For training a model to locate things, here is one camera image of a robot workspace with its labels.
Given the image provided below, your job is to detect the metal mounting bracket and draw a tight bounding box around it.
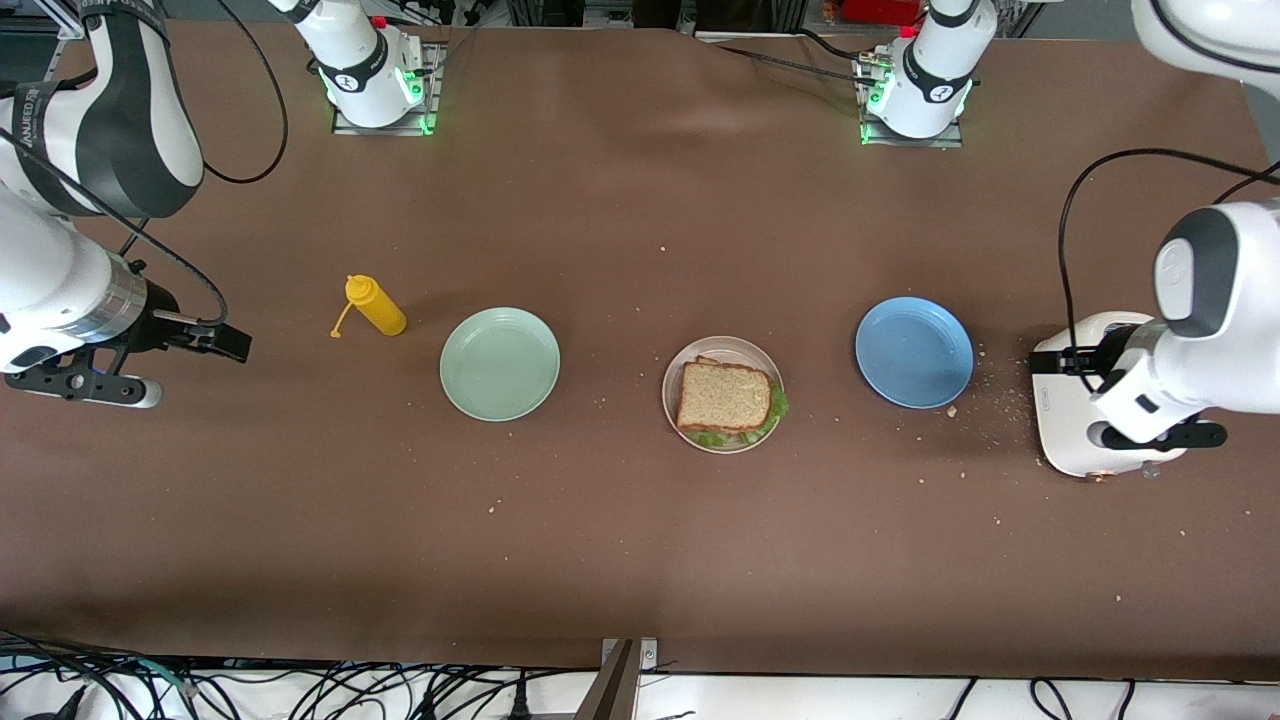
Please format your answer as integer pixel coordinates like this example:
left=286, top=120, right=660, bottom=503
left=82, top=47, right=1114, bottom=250
left=575, top=637, right=659, bottom=720

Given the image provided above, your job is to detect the white toaster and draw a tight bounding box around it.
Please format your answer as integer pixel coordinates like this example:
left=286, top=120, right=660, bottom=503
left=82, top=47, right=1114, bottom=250
left=1031, top=311, right=1193, bottom=483

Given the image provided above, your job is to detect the green lettuce leaf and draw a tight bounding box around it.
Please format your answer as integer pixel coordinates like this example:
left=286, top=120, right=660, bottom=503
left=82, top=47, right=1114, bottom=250
left=688, top=383, right=790, bottom=449

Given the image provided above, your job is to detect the black cable tangle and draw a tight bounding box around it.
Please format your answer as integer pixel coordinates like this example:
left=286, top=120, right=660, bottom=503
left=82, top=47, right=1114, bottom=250
left=0, top=630, right=701, bottom=720

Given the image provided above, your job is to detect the mint green plate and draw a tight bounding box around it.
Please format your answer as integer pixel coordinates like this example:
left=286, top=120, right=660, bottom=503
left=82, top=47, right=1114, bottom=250
left=440, top=306, right=562, bottom=423

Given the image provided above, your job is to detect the blue plate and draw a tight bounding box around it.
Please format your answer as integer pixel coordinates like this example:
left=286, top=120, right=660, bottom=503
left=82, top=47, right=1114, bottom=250
left=855, top=296, right=975, bottom=410

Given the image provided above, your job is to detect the yellow mustard squeeze bottle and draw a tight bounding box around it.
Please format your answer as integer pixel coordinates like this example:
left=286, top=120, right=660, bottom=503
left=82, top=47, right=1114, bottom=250
left=331, top=274, right=408, bottom=339

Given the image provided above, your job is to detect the red box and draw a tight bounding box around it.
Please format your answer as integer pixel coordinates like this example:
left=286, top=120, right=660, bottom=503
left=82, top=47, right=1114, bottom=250
left=843, top=0, right=926, bottom=26

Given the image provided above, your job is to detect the beige plate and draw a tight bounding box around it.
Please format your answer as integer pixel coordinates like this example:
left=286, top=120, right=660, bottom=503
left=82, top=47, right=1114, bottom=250
left=662, top=335, right=786, bottom=455

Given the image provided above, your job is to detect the aluminium table rail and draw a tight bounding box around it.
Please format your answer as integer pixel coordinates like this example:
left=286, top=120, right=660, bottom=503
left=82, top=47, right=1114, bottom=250
left=30, top=0, right=96, bottom=91

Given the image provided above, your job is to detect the grey braided cable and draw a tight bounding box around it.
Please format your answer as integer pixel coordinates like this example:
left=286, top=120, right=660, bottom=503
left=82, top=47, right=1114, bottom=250
left=0, top=128, right=230, bottom=327

